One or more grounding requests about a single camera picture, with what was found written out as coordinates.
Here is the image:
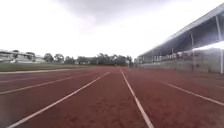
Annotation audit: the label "row of trees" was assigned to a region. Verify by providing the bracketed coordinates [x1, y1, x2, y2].
[43, 52, 134, 66]

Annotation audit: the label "red running track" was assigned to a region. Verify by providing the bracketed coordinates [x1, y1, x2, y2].
[0, 66, 224, 128]

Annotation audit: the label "pale kerb strip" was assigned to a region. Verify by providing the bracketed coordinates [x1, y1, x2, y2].
[0, 67, 84, 75]

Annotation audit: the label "green grass field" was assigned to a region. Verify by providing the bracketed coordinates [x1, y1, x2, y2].
[0, 62, 101, 72]

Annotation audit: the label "covered grandstand building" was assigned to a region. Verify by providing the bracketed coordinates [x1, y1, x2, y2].
[134, 3, 224, 75]

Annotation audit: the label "pale low buildings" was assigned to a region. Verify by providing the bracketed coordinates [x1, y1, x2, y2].
[0, 49, 46, 64]

